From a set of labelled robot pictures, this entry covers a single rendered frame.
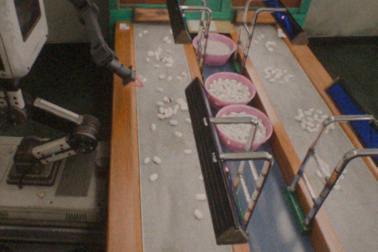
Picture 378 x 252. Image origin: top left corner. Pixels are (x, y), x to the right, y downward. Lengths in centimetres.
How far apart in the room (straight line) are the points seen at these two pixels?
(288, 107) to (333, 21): 238
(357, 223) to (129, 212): 84
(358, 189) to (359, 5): 285
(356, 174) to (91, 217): 118
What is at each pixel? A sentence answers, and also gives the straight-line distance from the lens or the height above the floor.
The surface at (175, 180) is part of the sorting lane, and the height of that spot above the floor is 74.
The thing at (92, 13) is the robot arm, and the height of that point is 106.
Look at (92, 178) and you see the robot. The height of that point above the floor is 47.
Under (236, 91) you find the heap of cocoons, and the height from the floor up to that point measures 74.
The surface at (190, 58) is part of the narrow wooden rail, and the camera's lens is 204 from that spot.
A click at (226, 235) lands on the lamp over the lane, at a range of 89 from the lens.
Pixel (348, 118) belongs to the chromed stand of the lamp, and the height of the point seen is 112.
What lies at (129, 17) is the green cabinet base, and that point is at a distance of 240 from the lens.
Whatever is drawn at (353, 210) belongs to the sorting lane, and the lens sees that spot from 154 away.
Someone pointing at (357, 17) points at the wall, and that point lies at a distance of 428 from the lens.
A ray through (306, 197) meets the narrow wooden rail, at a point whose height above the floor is 76.
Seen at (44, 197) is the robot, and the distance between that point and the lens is 172.
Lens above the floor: 184
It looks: 42 degrees down
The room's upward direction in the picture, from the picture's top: 5 degrees clockwise
